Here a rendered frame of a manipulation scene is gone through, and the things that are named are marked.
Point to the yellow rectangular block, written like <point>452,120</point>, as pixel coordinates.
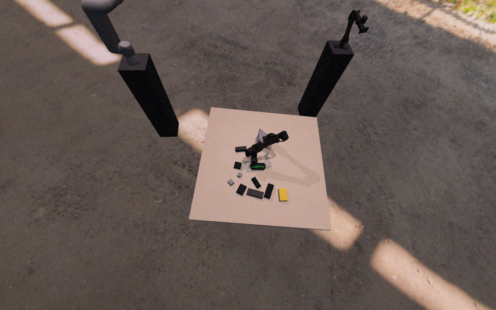
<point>283,195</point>

